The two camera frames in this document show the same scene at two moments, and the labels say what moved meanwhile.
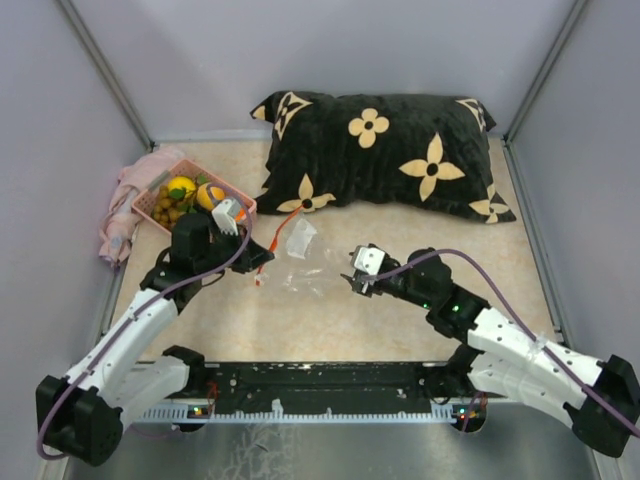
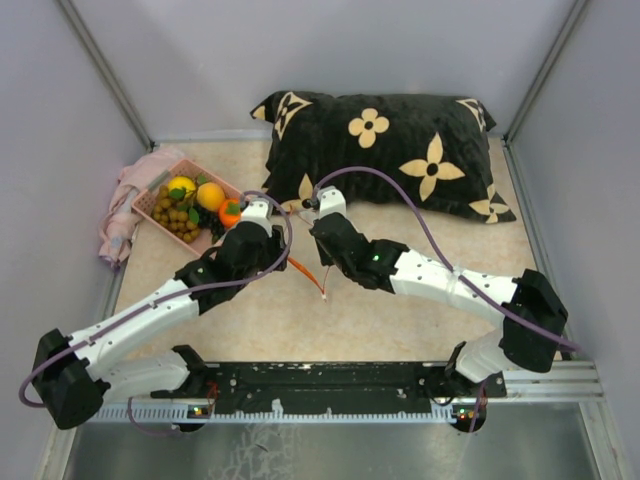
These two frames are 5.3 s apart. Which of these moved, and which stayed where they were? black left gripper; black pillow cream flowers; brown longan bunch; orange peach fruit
Moved: black left gripper
Stayed: brown longan bunch; orange peach fruit; black pillow cream flowers
